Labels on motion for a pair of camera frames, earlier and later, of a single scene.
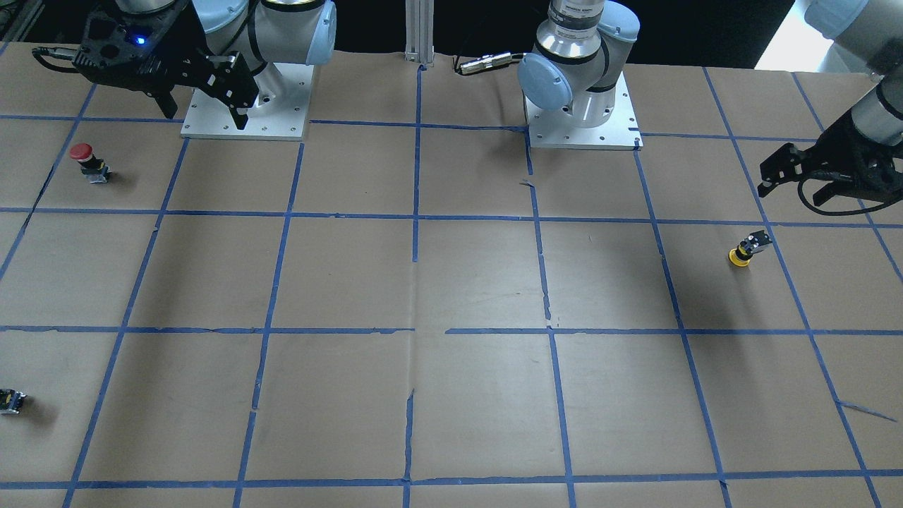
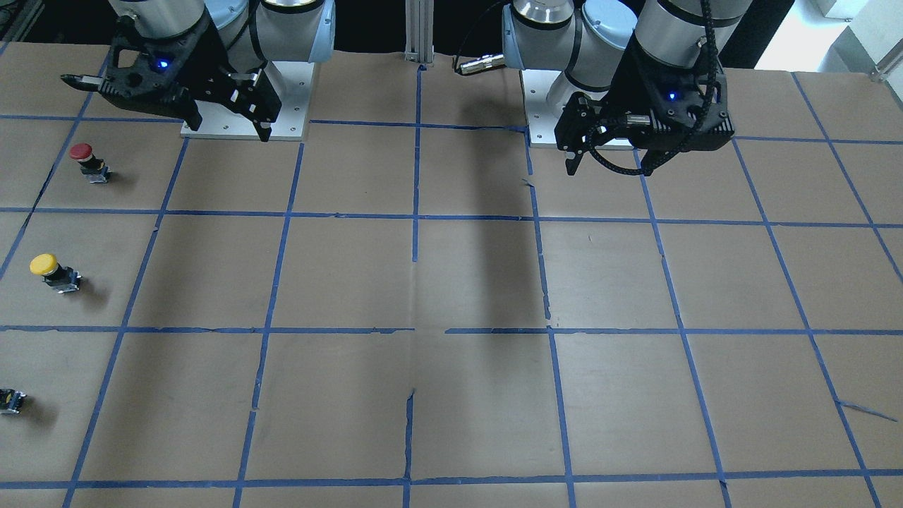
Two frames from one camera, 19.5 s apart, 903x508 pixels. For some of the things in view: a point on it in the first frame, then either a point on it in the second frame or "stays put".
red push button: x=93 y=167 stays put
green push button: x=10 y=401 stays put
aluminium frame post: x=420 y=32 stays put
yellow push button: x=741 y=255 to x=63 y=279
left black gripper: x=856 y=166 to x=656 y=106
